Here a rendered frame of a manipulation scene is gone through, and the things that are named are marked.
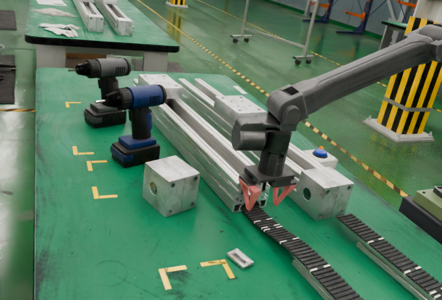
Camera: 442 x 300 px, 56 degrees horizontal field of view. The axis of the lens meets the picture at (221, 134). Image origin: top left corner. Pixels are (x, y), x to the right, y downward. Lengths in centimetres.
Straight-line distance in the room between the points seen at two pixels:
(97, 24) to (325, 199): 214
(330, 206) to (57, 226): 64
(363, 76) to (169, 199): 50
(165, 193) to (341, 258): 41
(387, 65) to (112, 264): 69
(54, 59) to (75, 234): 191
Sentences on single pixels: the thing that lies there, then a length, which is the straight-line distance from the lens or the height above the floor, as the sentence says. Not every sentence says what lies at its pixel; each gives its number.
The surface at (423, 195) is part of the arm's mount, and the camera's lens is 133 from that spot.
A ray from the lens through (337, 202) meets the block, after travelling 110.
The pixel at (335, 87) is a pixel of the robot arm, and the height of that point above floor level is 113.
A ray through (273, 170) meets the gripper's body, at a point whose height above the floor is 93.
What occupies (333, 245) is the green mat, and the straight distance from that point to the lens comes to 102.
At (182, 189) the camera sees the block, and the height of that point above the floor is 84.
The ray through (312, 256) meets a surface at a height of 82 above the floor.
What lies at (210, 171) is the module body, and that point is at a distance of 110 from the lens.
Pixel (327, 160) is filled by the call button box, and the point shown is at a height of 84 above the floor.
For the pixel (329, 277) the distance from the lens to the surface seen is 87.
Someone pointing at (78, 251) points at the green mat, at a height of 78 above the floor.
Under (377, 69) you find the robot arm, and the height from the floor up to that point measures 117.
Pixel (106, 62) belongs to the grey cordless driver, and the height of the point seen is 99.
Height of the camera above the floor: 134
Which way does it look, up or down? 23 degrees down
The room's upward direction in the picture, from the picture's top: 9 degrees clockwise
